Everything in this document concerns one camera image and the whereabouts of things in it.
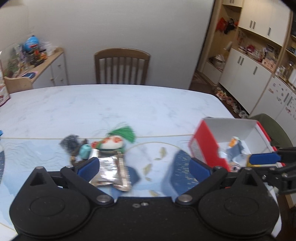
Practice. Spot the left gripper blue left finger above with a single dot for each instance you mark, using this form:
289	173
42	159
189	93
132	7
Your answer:
88	169

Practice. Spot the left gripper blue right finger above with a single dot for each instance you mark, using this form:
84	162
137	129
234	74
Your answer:
199	170

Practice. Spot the teal round plastic object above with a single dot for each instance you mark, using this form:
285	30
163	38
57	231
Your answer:
85	151

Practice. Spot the silver foil snack packet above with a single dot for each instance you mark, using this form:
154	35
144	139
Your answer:
112	170

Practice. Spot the black item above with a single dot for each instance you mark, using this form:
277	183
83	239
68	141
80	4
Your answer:
70	143

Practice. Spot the white blue plastic pouch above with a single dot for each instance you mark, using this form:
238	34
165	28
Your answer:
231	150

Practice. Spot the yellow cardboard box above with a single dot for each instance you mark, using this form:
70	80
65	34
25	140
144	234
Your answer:
264	159

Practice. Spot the red cardboard storage box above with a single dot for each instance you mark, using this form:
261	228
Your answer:
205	143

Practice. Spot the white wooden sideboard cabinet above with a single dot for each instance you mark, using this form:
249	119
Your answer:
52	72

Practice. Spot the brown wooden dining chair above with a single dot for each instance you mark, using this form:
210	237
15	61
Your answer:
121	66

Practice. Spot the red printed gift bag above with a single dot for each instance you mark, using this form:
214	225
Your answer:
4	94

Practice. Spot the light wooden child chair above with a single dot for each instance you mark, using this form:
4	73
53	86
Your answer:
18	84

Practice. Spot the white wall cabinet unit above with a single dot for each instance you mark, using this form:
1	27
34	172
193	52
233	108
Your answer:
250	52

